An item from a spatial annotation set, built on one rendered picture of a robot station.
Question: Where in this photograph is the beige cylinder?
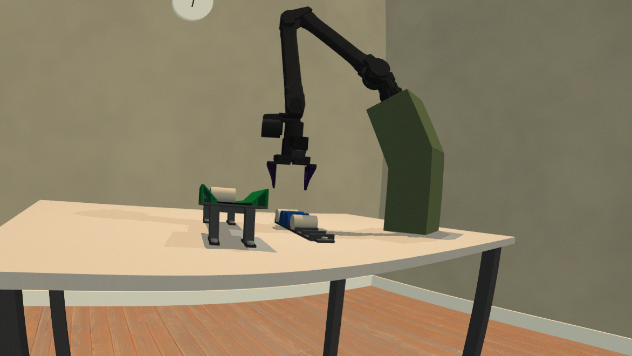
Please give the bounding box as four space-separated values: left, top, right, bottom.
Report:
210 187 236 202
275 209 298 222
290 215 318 230

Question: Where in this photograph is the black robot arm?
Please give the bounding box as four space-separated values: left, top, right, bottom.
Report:
261 6 402 159

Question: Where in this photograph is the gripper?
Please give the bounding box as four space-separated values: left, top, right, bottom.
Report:
267 154 317 190

